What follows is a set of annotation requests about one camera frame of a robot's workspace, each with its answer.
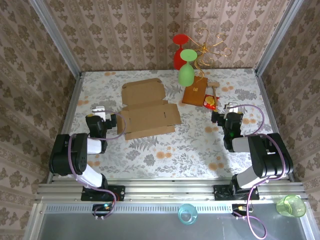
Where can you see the grey metal shelf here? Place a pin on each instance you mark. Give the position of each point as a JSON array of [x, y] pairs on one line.
[[125, 227]]

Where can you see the blue plastic cup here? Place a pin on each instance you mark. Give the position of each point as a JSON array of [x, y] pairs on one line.
[[187, 215]]

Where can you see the floral table cloth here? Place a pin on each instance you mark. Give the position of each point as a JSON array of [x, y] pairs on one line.
[[175, 155]]

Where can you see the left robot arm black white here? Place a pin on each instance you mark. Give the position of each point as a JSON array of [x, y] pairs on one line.
[[67, 155]]

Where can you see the red snack packet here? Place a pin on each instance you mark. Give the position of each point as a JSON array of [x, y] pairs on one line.
[[209, 102]]

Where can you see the aluminium table side rail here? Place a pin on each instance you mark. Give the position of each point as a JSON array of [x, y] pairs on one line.
[[75, 90], [265, 100]]

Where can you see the green plastic wine glass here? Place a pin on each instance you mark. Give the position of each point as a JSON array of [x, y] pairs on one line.
[[186, 75]]

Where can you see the red plastic wine glass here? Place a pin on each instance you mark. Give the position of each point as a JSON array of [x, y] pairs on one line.
[[178, 60]]

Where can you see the small wooden mallet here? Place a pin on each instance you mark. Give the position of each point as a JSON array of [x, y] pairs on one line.
[[213, 85]]

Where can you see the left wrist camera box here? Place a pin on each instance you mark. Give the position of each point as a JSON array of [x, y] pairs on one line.
[[98, 111]]

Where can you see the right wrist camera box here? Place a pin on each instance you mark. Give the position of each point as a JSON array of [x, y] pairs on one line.
[[230, 107]]

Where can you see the brown wooden board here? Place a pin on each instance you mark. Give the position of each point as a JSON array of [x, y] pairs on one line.
[[195, 92]]

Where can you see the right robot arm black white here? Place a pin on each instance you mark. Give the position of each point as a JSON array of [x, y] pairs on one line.
[[267, 157]]

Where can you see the green plastic cup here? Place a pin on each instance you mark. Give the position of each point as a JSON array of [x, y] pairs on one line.
[[291, 206]]

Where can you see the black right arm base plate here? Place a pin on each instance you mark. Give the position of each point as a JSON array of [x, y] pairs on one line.
[[220, 192]]

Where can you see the aluminium corner post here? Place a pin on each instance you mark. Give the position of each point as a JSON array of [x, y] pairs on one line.
[[58, 37], [277, 37]]

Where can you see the brown cardboard paper box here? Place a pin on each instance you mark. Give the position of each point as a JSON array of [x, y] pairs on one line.
[[150, 117]]

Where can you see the small black connector box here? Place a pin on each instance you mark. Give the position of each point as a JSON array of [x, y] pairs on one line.
[[238, 208], [100, 208]]

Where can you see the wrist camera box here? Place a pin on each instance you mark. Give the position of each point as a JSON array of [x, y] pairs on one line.
[[98, 111], [230, 107]]

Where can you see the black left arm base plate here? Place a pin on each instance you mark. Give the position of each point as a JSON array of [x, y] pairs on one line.
[[117, 193]]

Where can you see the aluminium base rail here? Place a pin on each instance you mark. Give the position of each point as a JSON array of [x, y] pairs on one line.
[[170, 190]]

